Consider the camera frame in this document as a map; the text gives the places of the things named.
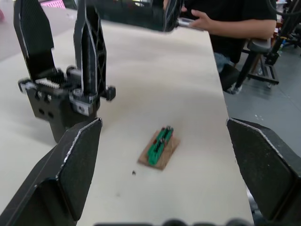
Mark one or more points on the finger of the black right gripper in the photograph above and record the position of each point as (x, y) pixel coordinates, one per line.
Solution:
(171, 14)

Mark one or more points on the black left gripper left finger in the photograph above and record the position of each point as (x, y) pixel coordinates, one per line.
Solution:
(54, 179)

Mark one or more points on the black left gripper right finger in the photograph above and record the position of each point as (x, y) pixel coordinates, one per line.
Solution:
(270, 171)

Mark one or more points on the grey handheld device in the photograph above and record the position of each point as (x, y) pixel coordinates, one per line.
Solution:
(185, 23)

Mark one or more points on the black workpiece gripper body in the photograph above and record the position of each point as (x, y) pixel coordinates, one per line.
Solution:
(56, 110)

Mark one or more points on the black plastic finger piece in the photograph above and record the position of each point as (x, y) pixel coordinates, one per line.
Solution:
(35, 35)
(90, 58)

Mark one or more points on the small black screw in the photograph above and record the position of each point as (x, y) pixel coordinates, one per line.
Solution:
(134, 173)

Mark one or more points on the green screw holder strip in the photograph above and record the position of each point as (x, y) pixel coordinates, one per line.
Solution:
(158, 146)

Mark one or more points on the person's left hand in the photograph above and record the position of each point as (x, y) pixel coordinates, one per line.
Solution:
(204, 22)

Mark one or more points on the person in black shirt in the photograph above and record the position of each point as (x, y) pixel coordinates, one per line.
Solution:
(223, 9)

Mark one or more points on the office chair with grey armrest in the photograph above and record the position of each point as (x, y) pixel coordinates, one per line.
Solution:
(251, 61)

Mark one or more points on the black metal equipment stand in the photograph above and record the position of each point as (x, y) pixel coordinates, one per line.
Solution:
(272, 70)

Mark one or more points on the pink plastic object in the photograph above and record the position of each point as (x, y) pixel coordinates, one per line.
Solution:
(53, 3)

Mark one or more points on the brown wooden base plate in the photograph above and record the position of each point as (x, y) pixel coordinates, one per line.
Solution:
(167, 157)

